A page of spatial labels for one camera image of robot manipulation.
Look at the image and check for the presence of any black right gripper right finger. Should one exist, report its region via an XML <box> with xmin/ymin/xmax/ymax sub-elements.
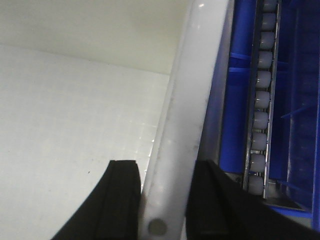
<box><xmin>185</xmin><ymin>160</ymin><xmax>320</xmax><ymax>240</ymax></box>

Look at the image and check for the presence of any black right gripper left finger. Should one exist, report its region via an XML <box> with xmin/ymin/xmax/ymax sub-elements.
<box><xmin>53</xmin><ymin>160</ymin><xmax>141</xmax><ymax>240</ymax></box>

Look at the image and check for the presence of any white plastic tote box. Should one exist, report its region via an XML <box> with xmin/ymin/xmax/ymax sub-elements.
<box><xmin>0</xmin><ymin>0</ymin><xmax>230</xmax><ymax>240</ymax></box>

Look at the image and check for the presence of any blue plastic bin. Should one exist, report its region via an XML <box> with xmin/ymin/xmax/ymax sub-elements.
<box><xmin>264</xmin><ymin>0</ymin><xmax>320</xmax><ymax>213</ymax></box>
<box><xmin>219</xmin><ymin>0</ymin><xmax>257</xmax><ymax>174</ymax></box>

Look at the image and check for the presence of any right grey roller track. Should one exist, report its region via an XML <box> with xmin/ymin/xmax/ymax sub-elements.
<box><xmin>242</xmin><ymin>0</ymin><xmax>282</xmax><ymax>200</ymax></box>

